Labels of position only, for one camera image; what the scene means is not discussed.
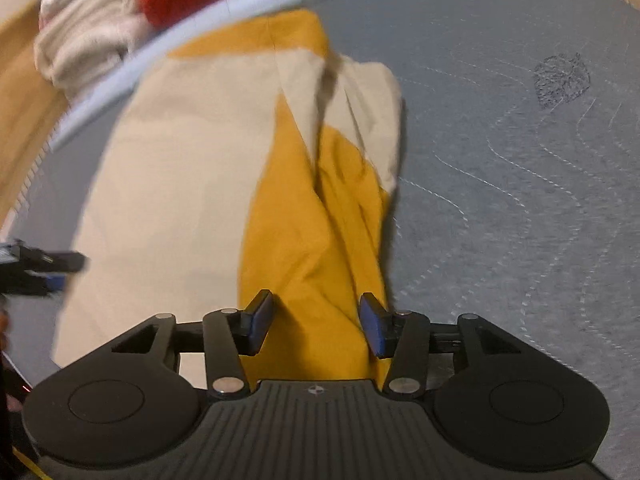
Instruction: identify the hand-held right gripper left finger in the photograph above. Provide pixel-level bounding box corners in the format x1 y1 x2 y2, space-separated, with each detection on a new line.
107 288 275 401

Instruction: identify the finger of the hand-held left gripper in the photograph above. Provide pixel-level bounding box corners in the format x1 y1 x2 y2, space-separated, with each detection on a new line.
22 249 90 275
0 272 67 299

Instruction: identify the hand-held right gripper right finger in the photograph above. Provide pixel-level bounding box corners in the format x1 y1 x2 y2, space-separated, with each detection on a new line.
359 292 532 401

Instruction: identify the beige and mustard hooded jacket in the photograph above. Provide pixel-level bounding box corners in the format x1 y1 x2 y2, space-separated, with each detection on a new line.
52 10 407 392

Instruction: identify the wooden bed headboard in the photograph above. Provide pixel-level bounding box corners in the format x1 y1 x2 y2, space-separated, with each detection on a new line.
0 0 72 222

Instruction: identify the light blue bed sheet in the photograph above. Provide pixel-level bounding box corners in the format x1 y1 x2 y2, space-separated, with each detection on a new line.
47 0 614 157

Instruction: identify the cream folded quilt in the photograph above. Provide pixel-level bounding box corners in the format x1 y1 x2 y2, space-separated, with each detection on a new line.
34 0 152 97

